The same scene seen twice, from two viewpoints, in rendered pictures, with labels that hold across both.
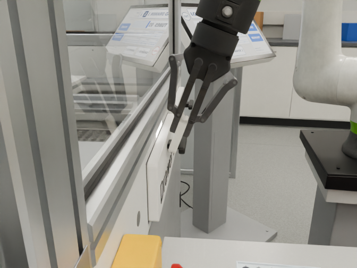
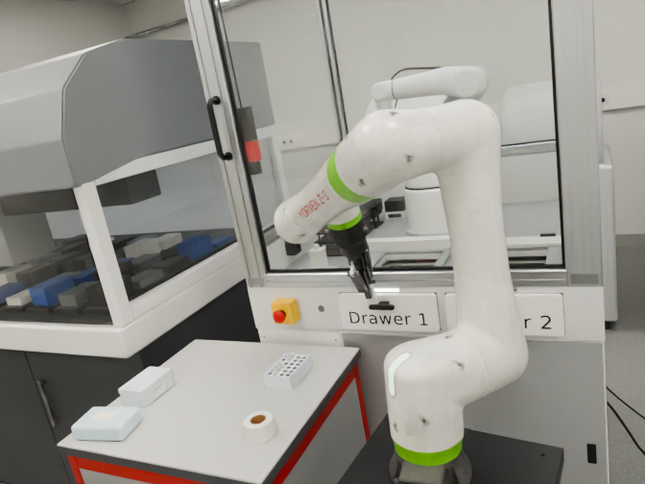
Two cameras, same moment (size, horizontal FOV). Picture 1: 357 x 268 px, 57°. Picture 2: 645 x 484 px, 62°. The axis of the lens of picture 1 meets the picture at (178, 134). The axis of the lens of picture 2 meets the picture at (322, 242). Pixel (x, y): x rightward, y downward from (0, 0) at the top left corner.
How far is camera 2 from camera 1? 1.71 m
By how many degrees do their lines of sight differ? 105
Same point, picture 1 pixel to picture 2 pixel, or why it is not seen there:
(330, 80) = not seen: hidden behind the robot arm
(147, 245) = (285, 302)
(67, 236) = (253, 269)
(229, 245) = (338, 368)
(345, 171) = (386, 424)
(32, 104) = (243, 240)
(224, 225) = not seen: outside the picture
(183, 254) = (340, 352)
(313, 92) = not seen: hidden behind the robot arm
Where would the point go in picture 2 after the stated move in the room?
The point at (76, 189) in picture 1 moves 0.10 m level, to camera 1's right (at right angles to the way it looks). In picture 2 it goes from (258, 262) to (244, 274)
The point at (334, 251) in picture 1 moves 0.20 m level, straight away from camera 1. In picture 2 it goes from (311, 404) to (367, 434)
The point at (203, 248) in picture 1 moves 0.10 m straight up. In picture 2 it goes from (341, 359) to (335, 327)
